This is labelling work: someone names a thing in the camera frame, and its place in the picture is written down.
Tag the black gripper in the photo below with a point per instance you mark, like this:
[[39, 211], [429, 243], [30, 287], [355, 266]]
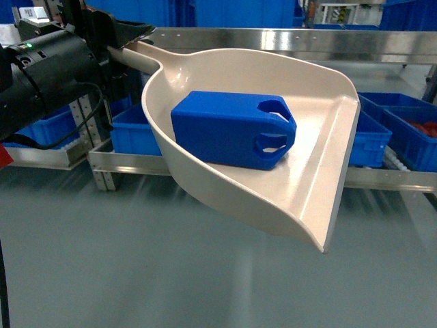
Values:
[[101, 30]]

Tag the blue 3D printed part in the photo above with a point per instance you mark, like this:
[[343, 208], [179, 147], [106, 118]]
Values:
[[243, 130]]

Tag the beige plastic dustpan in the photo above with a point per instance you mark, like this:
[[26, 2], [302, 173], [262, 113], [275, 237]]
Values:
[[299, 197]]

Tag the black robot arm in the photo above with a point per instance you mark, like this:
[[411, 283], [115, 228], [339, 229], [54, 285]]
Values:
[[71, 60]]

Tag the steel shelf rack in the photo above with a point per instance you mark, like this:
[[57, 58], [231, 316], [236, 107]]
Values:
[[238, 110]]

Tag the blue bin centre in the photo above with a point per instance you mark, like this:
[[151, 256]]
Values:
[[132, 134]]

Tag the blue bin far left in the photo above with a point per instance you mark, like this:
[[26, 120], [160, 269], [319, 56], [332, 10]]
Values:
[[51, 128]]

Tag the blue bin with red parts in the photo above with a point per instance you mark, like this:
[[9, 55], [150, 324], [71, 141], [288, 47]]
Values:
[[413, 125]]

